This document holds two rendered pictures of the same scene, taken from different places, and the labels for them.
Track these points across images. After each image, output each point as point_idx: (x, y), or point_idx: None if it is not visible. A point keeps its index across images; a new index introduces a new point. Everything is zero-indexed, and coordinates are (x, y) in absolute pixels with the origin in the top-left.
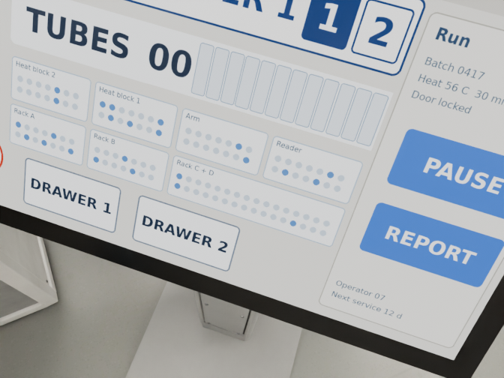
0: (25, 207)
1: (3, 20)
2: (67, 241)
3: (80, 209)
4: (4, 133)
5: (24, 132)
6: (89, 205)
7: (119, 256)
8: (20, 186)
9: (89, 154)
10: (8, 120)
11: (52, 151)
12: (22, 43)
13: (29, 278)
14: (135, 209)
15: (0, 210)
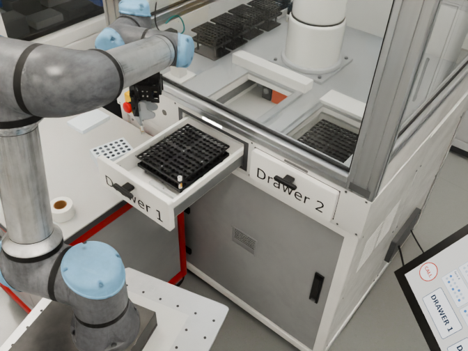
0: (420, 300)
1: None
2: (420, 324)
3: (439, 320)
4: (443, 274)
5: (450, 280)
6: (444, 322)
7: (434, 349)
8: (427, 292)
9: (464, 307)
10: (448, 271)
11: (452, 294)
12: None
13: (329, 332)
14: (459, 340)
15: (410, 292)
